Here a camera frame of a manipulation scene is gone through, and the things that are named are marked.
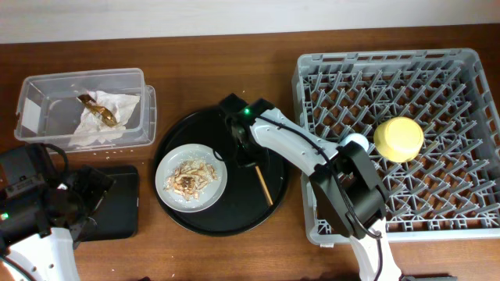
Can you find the black rectangular tray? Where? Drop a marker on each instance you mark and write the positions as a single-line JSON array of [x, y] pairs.
[[117, 215]]

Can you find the gold foil wrapper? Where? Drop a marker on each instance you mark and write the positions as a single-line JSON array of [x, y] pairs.
[[98, 110]]

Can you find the grey plate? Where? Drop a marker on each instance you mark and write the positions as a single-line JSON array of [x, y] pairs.
[[210, 195]]

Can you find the white paper napkin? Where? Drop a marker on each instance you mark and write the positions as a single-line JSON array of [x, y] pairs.
[[92, 130]]

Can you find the yellow bowl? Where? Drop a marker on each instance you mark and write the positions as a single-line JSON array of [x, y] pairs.
[[399, 139]]

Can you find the blue cup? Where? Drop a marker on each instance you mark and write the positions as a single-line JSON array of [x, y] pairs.
[[357, 138]]

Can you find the food scraps pile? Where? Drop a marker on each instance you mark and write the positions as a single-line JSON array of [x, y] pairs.
[[190, 178]]

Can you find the grey dishwasher rack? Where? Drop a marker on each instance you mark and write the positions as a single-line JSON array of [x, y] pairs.
[[450, 190]]

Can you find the round black serving tray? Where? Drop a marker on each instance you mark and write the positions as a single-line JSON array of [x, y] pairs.
[[243, 205]]

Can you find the clear plastic waste bin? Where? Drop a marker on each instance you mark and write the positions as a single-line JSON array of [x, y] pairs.
[[50, 112]]

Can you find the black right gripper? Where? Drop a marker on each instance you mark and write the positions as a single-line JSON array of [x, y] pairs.
[[246, 163]]

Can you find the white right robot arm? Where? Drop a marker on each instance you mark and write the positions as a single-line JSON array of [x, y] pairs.
[[349, 193]]

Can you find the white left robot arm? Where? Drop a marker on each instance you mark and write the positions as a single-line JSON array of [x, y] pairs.
[[36, 258]]

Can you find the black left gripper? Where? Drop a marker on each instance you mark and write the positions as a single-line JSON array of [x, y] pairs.
[[94, 187]]

